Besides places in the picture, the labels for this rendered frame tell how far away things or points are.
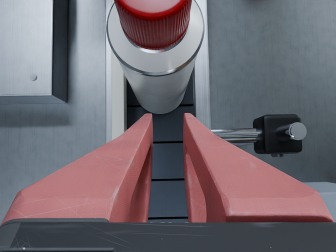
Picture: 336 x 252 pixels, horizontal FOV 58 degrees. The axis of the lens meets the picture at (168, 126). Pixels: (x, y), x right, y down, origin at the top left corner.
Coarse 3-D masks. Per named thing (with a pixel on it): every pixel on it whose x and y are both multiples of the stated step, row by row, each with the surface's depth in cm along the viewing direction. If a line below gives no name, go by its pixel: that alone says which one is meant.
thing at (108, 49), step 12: (108, 0) 33; (108, 12) 33; (108, 48) 32; (108, 60) 32; (108, 72) 32; (108, 84) 32; (108, 96) 32; (108, 108) 32; (108, 120) 32; (108, 132) 32
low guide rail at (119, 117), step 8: (112, 0) 29; (112, 56) 29; (112, 64) 29; (112, 72) 28; (120, 72) 28; (112, 80) 28; (120, 80) 28; (112, 88) 28; (120, 88) 28; (112, 96) 28; (120, 96) 28; (112, 104) 28; (120, 104) 28; (112, 112) 28; (120, 112) 28; (112, 120) 28; (120, 120) 28; (112, 128) 28; (120, 128) 28; (112, 136) 28
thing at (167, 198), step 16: (192, 80) 32; (128, 96) 32; (192, 96) 32; (128, 112) 32; (144, 112) 32; (176, 112) 32; (192, 112) 32; (160, 128) 32; (176, 128) 32; (160, 144) 31; (176, 144) 31; (160, 160) 31; (176, 160) 31; (160, 176) 31; (176, 176) 31; (160, 192) 31; (176, 192) 31; (160, 208) 31; (176, 208) 31
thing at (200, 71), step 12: (204, 0) 24; (204, 12) 24; (204, 24) 24; (204, 36) 24; (204, 48) 24; (204, 60) 24; (192, 72) 25; (204, 72) 24; (204, 84) 24; (204, 96) 24; (204, 108) 23; (204, 120) 23
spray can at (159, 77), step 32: (128, 0) 11; (160, 0) 11; (192, 0) 16; (128, 32) 14; (160, 32) 13; (192, 32) 15; (128, 64) 16; (160, 64) 15; (192, 64) 18; (160, 96) 22
